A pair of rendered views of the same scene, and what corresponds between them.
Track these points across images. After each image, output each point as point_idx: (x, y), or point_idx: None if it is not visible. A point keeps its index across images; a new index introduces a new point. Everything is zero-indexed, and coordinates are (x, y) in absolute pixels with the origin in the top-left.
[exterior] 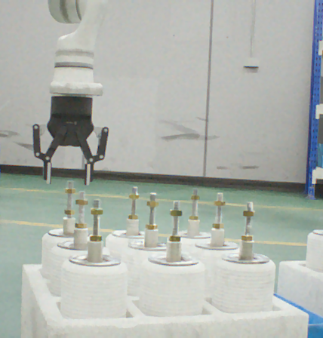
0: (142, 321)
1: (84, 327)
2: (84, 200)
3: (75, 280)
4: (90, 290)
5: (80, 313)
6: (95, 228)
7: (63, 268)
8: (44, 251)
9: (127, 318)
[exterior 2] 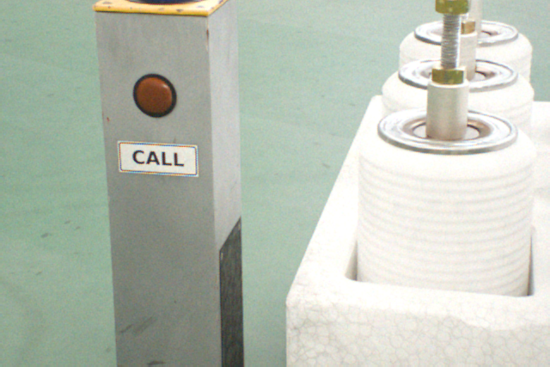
0: (544, 317)
1: (378, 311)
2: None
3: (377, 183)
4: (411, 215)
5: (387, 266)
6: (447, 48)
7: (358, 147)
8: None
9: (510, 299)
